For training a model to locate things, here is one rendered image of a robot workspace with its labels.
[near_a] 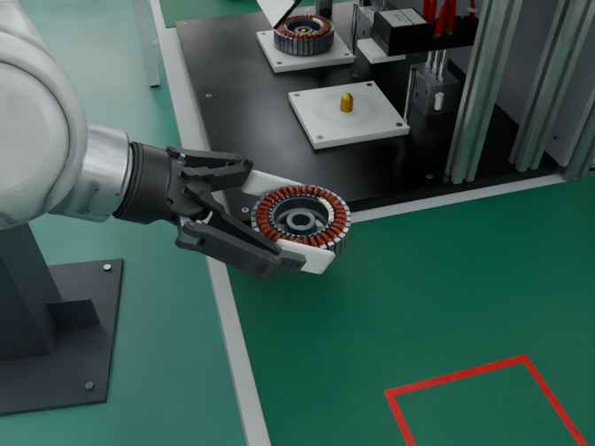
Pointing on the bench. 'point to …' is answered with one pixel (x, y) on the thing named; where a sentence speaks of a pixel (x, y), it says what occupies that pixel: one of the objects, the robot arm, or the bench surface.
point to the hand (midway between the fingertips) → (297, 222)
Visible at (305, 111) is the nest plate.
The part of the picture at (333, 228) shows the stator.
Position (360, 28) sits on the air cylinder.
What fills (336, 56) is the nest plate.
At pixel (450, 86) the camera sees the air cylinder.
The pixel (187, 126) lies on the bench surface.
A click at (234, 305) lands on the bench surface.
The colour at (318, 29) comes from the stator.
